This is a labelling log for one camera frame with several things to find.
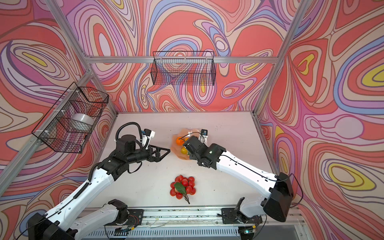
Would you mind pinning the black wire basket back wall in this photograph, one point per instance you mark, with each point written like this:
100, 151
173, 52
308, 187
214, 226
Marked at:
183, 68

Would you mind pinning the aluminium front rail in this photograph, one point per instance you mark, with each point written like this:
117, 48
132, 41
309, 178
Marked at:
198, 216

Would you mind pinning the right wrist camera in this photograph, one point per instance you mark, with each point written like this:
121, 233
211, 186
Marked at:
204, 132

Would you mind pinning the small fake orange tangerine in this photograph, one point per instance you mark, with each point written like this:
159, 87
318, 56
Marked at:
180, 141

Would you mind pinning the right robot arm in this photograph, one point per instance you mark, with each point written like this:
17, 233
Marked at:
276, 190

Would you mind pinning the black wire basket left wall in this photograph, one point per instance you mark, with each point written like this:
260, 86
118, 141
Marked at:
57, 133

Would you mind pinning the black wire basket wall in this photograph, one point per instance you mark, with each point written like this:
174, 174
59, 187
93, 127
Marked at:
57, 133
183, 68

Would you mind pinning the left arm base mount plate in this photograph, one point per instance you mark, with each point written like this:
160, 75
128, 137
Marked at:
132, 218

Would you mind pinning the white tape roll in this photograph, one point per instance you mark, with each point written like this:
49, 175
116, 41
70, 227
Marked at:
81, 122

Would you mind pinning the pink faceted fruit bowl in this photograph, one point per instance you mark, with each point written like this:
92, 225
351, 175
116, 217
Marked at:
186, 134

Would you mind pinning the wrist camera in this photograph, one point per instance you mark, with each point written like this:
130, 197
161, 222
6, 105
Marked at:
147, 136
204, 132

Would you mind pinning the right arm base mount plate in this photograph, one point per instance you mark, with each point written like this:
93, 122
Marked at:
232, 216

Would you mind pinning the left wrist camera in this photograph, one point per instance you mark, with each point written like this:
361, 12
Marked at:
147, 136

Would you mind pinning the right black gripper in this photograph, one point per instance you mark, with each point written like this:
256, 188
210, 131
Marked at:
192, 156

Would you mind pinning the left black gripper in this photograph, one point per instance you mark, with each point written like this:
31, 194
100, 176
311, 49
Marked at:
156, 158

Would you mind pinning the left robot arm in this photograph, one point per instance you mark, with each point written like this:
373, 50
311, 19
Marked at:
62, 222

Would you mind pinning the red berry cluster with leaf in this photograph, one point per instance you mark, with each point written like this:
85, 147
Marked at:
183, 187

